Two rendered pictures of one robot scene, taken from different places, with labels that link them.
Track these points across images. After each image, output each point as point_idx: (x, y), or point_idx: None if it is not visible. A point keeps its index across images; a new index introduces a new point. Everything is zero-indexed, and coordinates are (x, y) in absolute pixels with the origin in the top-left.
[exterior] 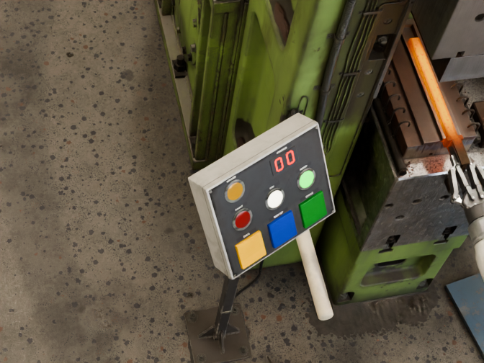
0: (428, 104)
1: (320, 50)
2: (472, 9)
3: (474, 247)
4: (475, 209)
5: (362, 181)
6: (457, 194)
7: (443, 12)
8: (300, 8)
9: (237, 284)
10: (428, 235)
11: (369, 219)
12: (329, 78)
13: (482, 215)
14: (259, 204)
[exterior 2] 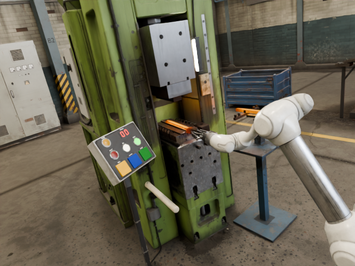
0: (178, 127)
1: (127, 106)
2: (160, 60)
3: (210, 143)
4: (204, 134)
5: (175, 176)
6: (196, 135)
7: (154, 67)
8: (115, 96)
9: (141, 228)
10: (207, 184)
11: (180, 180)
12: (136, 118)
13: (207, 134)
14: (120, 149)
